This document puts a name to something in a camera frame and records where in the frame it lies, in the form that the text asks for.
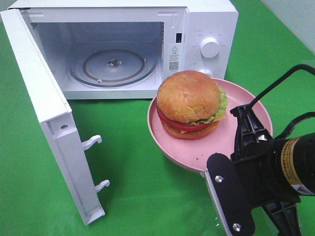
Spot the white microwave knob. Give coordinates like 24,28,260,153
198,69,214,78
200,37,220,58

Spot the burger with lettuce and tomato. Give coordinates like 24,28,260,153
156,70,228,140

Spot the white microwave door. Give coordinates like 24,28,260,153
1,9,110,225

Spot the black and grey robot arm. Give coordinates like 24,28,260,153
230,105,315,236

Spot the white microwave oven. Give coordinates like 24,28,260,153
1,0,238,99

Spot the pink round plate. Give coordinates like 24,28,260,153
147,78,273,172

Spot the upper white microwave knob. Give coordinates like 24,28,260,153
200,37,220,58

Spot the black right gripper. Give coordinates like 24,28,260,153
231,109,302,236

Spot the lower white microwave knob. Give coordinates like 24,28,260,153
198,69,214,78

